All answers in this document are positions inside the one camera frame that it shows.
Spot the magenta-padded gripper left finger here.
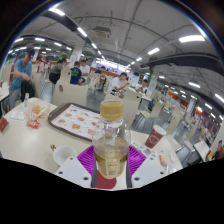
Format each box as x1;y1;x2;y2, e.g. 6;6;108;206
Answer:
54;144;99;189

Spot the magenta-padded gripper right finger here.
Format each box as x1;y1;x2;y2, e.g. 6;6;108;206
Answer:
125;144;169;189

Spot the clear bottle with yellow drink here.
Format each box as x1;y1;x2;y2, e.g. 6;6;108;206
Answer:
92;100;132;180

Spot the small red sauce packet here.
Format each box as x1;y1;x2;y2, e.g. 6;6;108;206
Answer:
159;154;168;168

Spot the red paper cup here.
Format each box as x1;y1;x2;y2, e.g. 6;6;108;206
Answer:
144;124;167;149

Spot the printed tray paper liner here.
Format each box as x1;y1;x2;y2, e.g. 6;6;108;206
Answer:
50;103;102;139

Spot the dark brown food tray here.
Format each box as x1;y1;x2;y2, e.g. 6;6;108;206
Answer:
47;102;103;141

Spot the beige dining table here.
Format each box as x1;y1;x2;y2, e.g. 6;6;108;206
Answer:
0;86;10;103
193;139;214;163

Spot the flat red packet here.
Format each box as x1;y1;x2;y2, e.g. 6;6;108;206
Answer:
26;119;41;130

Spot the food wrapper with fries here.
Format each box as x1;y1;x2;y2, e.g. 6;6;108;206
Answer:
24;100;51;123

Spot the person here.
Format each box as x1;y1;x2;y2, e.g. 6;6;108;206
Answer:
213;139;224;161
48;59;68;84
79;59;91;81
3;49;34;111
69;61;83;85
107;72;130;96
94;65;107;75
136;79;149;96

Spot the group of beige chairs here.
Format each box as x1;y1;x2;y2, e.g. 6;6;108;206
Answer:
1;63;201;158

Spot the white paper receipt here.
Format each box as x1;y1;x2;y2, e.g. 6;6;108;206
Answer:
9;109;26;122

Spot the small clear bottle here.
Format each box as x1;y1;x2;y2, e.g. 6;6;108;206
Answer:
23;93;30;109

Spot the red box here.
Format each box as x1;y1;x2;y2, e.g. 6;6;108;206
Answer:
0;115;9;133

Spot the black backpack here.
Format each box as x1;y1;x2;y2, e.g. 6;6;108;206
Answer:
20;80;36;103

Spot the group of ceiling lights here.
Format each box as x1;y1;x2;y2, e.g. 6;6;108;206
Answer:
8;7;224;121

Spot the ceiling air conditioner unit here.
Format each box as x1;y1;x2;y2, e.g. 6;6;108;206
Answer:
91;26;112;39

